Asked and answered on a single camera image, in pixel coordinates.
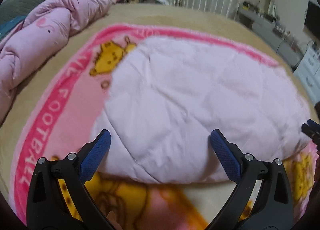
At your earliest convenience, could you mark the white drawer cabinet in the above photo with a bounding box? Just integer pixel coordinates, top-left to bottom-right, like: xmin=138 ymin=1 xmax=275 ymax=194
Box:
xmin=293 ymin=45 xmax=320 ymax=101

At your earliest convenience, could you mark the pink quilted jacket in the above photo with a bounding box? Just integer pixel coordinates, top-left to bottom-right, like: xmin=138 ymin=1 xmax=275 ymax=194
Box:
xmin=91 ymin=37 xmax=313 ymax=185

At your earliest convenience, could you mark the grey desk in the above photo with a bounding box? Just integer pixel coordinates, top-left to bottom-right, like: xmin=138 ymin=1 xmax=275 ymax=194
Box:
xmin=236 ymin=7 xmax=305 ymax=68

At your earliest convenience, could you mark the pink printed blanket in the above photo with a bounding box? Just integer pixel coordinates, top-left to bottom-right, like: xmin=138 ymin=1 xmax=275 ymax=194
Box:
xmin=9 ymin=22 xmax=316 ymax=230

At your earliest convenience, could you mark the tan bed sheet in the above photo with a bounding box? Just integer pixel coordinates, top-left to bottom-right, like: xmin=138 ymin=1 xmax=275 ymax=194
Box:
xmin=0 ymin=2 xmax=320 ymax=195

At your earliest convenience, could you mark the teal cloth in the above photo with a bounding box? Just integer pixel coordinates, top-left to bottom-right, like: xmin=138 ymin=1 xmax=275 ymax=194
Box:
xmin=0 ymin=15 xmax=27 ymax=36

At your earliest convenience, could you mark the pink duvet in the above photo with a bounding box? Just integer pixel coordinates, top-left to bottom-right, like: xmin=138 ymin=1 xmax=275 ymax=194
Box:
xmin=0 ymin=0 xmax=113 ymax=121

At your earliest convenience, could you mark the black television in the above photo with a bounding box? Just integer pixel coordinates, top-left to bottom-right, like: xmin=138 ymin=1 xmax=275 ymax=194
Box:
xmin=303 ymin=0 xmax=320 ymax=43

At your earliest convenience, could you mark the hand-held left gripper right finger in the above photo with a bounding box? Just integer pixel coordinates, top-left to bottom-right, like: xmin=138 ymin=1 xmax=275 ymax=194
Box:
xmin=210 ymin=129 xmax=293 ymax=230

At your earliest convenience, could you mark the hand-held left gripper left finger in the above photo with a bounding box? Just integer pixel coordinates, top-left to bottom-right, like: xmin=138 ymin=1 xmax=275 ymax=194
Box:
xmin=26 ymin=129 xmax=112 ymax=230

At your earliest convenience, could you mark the clutter of desk items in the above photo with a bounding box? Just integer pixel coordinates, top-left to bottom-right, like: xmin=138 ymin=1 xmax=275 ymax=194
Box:
xmin=242 ymin=0 xmax=296 ymax=38

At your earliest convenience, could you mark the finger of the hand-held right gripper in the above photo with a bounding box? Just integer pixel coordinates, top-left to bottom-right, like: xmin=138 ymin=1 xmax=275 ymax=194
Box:
xmin=301 ymin=119 xmax=320 ymax=151

